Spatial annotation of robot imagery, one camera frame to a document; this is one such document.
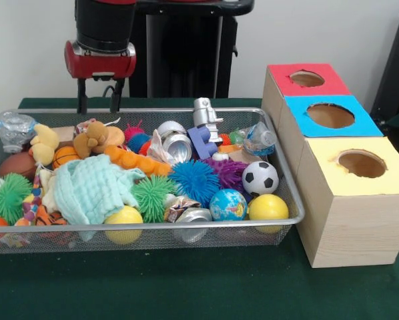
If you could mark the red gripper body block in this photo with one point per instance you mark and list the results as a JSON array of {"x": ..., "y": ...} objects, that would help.
[{"x": 99, "y": 66}]

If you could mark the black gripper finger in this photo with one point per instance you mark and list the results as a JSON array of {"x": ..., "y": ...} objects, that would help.
[
  {"x": 117, "y": 96},
  {"x": 82, "y": 96}
]

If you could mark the brown plush teddy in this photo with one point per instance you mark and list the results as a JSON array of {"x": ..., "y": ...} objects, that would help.
[{"x": 93, "y": 136}]

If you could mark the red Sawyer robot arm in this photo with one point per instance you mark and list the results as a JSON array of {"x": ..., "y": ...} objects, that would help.
[{"x": 106, "y": 26}]

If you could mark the clear mesh bin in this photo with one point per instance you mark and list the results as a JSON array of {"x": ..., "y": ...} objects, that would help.
[{"x": 73, "y": 244}]

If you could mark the wooden box with three holes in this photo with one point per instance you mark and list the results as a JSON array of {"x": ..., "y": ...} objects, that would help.
[{"x": 353, "y": 226}]

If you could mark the orange bumpy toy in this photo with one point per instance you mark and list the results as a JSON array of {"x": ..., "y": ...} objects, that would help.
[{"x": 129, "y": 160}]

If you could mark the silver toy robot figure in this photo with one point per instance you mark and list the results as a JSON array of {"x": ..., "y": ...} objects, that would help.
[{"x": 203, "y": 113}]

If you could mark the mint green cloth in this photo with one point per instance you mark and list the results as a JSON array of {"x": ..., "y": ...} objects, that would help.
[{"x": 89, "y": 186}]

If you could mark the blue spiky ball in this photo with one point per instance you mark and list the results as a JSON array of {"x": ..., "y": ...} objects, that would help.
[{"x": 195, "y": 181}]

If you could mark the yellow ball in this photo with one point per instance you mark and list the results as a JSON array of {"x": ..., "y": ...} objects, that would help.
[
  {"x": 268, "y": 206},
  {"x": 124, "y": 216}
]

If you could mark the green spiky ball with eyes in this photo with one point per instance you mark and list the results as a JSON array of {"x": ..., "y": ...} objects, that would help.
[{"x": 9, "y": 196}]

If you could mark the small globe ball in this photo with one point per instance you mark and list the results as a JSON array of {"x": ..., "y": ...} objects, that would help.
[{"x": 228, "y": 204}]

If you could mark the black and white soccer ball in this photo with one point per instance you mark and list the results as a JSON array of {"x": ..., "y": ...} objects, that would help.
[{"x": 260, "y": 178}]

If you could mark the dark green table cloth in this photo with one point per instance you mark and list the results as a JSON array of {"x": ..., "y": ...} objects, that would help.
[{"x": 186, "y": 286}]

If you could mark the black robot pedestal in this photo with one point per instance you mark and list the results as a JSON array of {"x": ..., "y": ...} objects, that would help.
[{"x": 186, "y": 53}]

